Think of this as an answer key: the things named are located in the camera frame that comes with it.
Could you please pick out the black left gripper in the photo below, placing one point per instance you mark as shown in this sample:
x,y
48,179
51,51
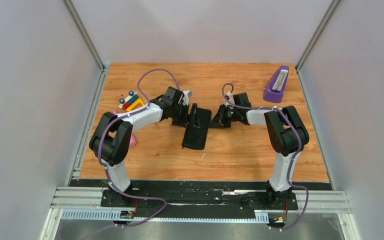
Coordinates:
x,y
183,122

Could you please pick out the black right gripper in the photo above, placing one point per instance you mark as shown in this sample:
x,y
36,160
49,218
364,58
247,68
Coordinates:
x,y
219,118

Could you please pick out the black zip tool case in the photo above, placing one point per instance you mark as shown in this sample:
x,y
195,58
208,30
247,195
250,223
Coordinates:
x,y
195,138

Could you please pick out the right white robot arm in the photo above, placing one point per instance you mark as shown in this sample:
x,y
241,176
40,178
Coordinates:
x,y
286,130

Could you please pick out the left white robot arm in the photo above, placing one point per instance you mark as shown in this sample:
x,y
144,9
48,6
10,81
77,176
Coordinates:
x,y
110,141

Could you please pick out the pink cylinder tube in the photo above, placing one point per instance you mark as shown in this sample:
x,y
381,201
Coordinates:
x,y
133,140

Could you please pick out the purple metronome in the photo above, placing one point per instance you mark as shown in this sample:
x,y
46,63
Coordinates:
x,y
275,88

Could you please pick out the colourful toy block truck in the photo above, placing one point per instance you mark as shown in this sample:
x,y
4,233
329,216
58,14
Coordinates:
x,y
130,102

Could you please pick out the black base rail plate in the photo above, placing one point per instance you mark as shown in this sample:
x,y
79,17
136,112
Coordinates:
x,y
197,199

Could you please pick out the left aluminium frame post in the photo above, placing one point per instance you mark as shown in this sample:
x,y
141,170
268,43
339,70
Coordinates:
x,y
73,13

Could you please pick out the aluminium frame post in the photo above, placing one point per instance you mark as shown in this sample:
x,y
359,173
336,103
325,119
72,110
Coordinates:
x,y
73,13
332,8

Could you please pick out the right aluminium frame post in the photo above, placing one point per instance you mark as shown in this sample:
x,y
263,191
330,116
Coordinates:
x,y
332,8

